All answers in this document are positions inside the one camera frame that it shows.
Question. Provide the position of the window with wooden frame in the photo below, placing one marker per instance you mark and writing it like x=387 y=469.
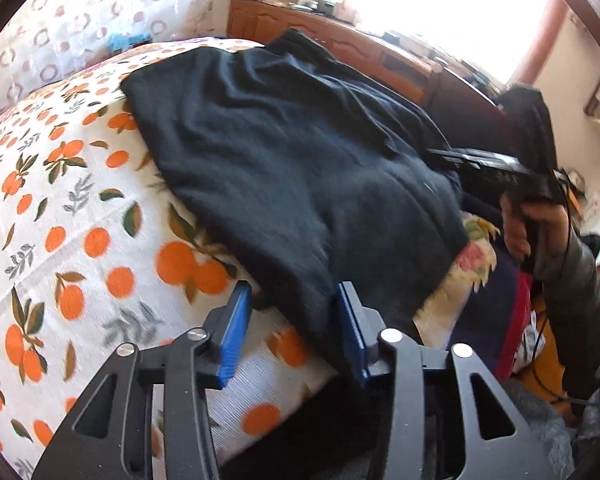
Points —
x=508 y=40

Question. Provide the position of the navy blue bed sheet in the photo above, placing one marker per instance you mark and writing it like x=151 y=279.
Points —
x=486 y=319

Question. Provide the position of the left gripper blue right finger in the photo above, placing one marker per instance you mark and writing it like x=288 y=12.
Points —
x=443 y=414

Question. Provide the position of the blue toy on headboard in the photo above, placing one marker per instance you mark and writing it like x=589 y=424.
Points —
x=119 y=43

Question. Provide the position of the long wooden cabinet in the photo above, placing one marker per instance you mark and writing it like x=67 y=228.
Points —
x=417 y=78

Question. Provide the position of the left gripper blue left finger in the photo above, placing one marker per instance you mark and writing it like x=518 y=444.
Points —
x=107 y=433

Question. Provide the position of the person's right hand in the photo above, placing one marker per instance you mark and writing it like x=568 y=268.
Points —
x=534 y=227

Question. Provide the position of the circle patterned lace curtain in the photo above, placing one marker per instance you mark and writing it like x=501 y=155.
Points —
x=49 y=40

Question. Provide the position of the black printed t-shirt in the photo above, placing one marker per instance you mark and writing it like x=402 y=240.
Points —
x=309 y=172

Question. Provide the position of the orange print white blanket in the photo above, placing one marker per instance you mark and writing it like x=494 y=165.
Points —
x=96 y=252

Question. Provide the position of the grey right sleeve forearm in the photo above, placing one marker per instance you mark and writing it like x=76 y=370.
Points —
x=572 y=300

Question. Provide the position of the floral pink quilt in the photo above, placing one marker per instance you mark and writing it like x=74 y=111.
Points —
x=469 y=272

